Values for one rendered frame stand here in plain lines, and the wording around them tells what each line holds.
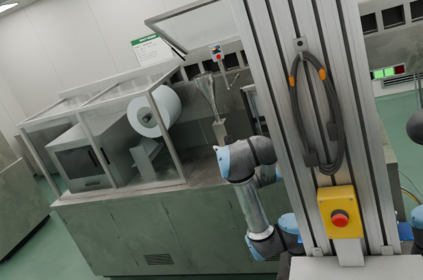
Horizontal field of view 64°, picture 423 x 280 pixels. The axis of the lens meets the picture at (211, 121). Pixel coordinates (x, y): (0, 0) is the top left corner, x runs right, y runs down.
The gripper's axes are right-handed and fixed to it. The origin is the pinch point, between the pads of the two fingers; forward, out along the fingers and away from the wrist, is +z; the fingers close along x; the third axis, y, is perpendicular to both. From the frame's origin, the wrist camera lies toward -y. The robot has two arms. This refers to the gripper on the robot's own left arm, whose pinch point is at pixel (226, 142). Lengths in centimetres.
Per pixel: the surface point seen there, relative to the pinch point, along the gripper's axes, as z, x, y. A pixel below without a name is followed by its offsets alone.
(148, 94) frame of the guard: 34, -38, -29
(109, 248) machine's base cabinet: 68, -106, 98
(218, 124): 50, 1, 7
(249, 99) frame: 22.0, 21.2, -14.9
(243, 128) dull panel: 71, 22, 22
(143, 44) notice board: 359, -62, -35
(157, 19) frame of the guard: 42, -23, -71
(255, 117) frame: 21.0, 22.6, -2.5
